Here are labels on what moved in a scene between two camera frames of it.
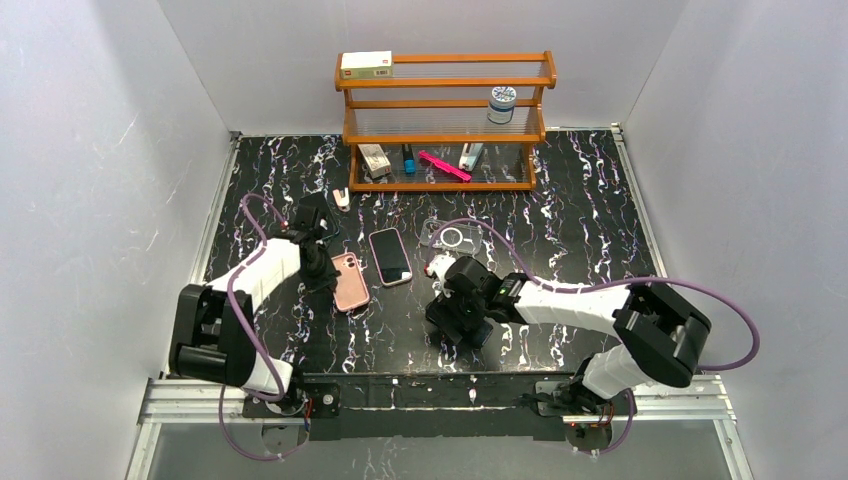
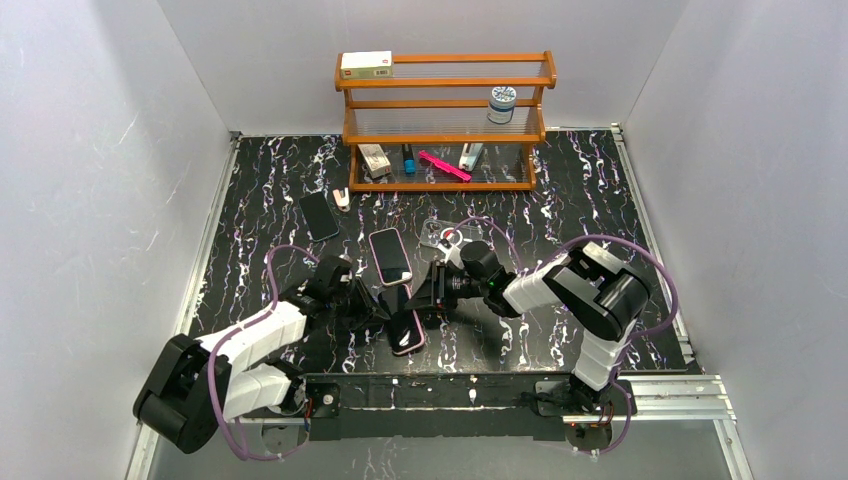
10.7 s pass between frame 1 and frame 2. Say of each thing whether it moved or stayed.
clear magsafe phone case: stayed
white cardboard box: stayed
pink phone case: moved
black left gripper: moved
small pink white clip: stayed
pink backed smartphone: stayed
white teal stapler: stayed
